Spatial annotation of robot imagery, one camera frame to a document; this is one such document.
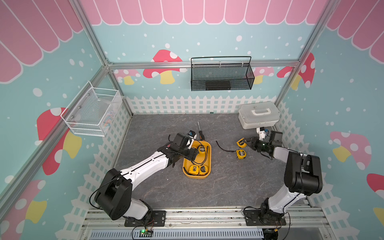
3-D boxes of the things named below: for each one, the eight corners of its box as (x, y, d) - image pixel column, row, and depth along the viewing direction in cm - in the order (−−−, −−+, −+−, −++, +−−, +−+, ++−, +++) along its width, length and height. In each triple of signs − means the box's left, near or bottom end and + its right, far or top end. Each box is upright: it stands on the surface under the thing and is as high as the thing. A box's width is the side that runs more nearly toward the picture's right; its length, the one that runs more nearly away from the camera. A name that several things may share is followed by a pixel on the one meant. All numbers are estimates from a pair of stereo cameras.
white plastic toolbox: (241, 130, 113) (245, 119, 103) (236, 111, 126) (240, 99, 116) (275, 130, 113) (283, 118, 103) (267, 111, 126) (273, 99, 116)
